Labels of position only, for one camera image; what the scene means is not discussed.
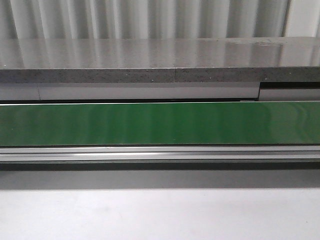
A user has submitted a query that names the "aluminium conveyor front rail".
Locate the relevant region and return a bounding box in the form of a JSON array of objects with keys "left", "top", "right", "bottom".
[{"left": 0, "top": 145, "right": 320, "bottom": 164}]

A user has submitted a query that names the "white panel under slab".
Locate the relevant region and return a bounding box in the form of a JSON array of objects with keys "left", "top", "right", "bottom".
[{"left": 0, "top": 82, "right": 320, "bottom": 102}]

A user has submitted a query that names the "green conveyor belt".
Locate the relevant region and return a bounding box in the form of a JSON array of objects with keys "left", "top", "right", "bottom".
[{"left": 0, "top": 101, "right": 320, "bottom": 147}]

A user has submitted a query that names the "white curtain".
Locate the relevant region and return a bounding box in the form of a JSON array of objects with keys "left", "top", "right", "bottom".
[{"left": 0, "top": 0, "right": 320, "bottom": 39}]

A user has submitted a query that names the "grey stone slab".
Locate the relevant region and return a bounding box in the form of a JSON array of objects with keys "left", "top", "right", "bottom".
[{"left": 0, "top": 37, "right": 320, "bottom": 84}]

